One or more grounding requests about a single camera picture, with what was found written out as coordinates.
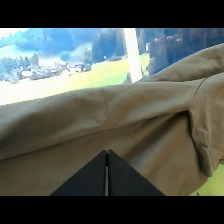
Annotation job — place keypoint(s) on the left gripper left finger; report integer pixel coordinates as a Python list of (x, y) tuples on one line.
[(88, 181)]

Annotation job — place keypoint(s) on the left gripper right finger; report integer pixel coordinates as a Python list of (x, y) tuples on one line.
[(128, 181)]

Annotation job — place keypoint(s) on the brown T-shirt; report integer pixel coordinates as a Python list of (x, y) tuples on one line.
[(100, 113)]

